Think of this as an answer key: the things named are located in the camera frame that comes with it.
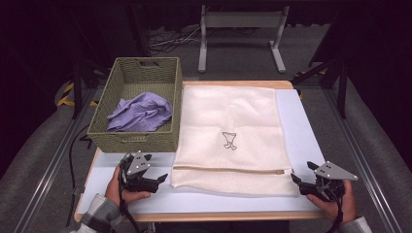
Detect grey metal stand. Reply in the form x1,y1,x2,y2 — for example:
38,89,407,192
197,4,291,74

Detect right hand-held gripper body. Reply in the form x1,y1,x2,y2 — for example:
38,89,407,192
299,160,360,203

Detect metal floor rail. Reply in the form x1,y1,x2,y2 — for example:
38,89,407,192
322,87,404,233
13,86,98,233

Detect left hand-held gripper cable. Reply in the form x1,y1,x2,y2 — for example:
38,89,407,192
118,168,142,233

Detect white table mat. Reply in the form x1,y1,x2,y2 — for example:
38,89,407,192
77,88,326,216

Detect black metal stand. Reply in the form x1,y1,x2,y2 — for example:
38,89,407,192
291,57,349,119
71,57,111,120

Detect cream mesh laundry bag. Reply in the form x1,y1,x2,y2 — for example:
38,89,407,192
170,84,300,198

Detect yellow black hazard tape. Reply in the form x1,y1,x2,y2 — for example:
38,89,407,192
56,82,99,108
292,68,327,100

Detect right hand-held gripper cable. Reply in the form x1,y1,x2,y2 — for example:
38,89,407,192
325,193,345,233

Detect person's left hand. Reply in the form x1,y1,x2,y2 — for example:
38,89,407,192
105,164,152,207

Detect black floor cable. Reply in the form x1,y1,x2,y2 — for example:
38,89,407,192
66,124,90,227

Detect hand-held gripper cable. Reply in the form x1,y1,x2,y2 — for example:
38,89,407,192
118,168,142,233
325,193,345,233

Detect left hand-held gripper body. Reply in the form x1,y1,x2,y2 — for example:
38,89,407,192
119,150,161,194

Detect green woven basket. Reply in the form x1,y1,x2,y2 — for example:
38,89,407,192
86,56,184,153

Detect purple garment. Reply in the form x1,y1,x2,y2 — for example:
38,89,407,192
106,91,174,133

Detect person's right hand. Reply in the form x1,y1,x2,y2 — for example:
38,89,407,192
305,179,358,224

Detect bundle of floor cables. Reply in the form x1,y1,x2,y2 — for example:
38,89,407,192
148,26,202,55

